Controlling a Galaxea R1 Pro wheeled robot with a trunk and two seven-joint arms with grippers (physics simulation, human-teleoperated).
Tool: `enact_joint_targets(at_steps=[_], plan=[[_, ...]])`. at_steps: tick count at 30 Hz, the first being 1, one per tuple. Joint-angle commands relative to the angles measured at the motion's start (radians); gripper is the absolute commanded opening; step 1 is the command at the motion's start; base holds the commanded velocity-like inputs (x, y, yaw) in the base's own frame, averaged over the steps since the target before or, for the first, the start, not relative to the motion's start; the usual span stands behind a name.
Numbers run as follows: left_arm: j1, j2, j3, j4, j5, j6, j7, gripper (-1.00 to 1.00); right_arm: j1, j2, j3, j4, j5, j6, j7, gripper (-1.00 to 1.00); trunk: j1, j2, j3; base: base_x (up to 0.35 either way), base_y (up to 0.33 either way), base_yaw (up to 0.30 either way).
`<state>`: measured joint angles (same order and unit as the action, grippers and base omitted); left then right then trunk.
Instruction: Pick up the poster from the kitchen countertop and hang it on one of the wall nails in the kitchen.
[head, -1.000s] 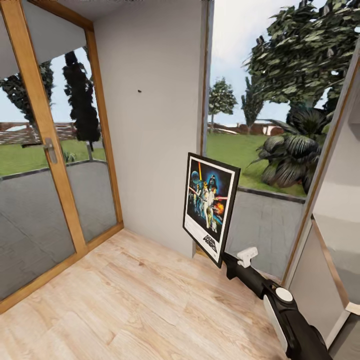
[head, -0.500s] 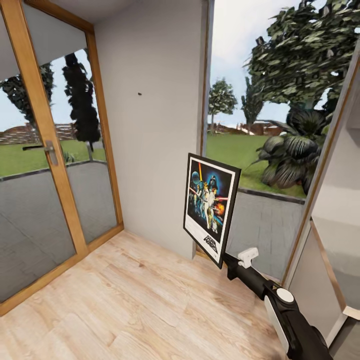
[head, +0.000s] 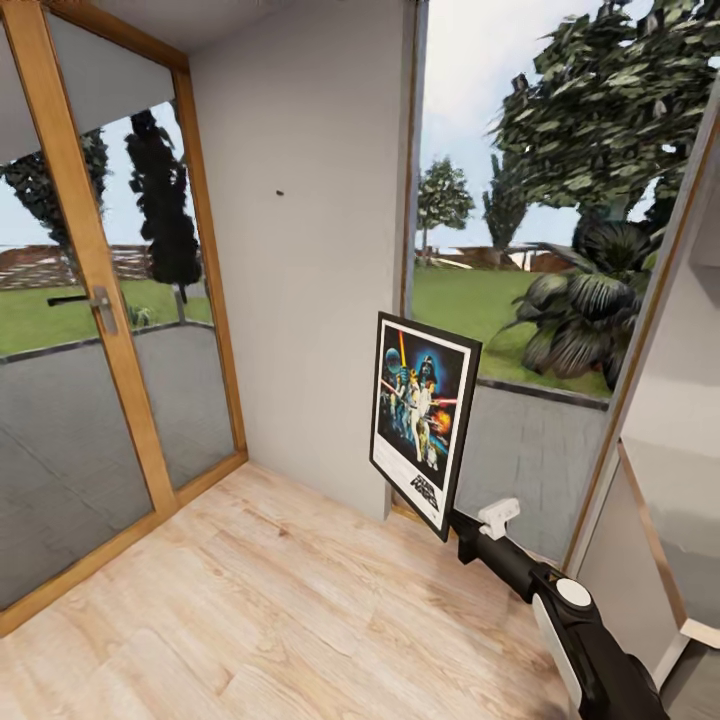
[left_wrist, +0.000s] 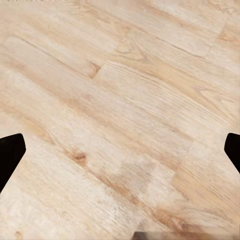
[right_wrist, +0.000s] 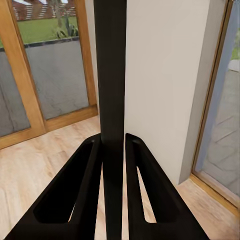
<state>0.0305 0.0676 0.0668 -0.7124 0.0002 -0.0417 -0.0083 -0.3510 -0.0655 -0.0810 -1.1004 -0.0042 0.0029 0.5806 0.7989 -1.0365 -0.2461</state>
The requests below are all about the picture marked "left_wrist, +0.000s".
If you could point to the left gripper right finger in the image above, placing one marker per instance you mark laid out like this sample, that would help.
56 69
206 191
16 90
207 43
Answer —
232 149

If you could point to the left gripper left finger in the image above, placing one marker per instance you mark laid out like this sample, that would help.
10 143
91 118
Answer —
12 149

